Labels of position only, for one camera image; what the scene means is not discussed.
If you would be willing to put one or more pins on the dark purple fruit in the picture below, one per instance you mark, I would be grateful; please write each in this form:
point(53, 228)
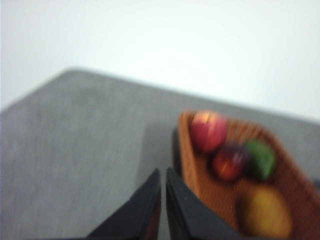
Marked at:
point(230, 162)

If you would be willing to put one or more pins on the red apple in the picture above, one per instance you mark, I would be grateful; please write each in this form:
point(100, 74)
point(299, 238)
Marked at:
point(208, 132)

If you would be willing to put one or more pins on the yellow orange mango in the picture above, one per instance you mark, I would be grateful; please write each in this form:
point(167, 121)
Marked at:
point(265, 212)

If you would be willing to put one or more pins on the green fruit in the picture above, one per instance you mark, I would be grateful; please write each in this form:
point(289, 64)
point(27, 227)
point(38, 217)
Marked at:
point(261, 160)

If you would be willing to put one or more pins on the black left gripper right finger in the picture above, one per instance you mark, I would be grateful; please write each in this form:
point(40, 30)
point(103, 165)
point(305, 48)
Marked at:
point(185, 215)

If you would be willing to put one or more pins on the brown wicker basket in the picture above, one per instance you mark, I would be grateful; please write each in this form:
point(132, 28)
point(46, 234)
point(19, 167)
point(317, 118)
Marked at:
point(215, 200)

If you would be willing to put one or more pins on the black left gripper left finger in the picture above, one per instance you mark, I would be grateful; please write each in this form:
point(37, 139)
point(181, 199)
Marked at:
point(140, 212)

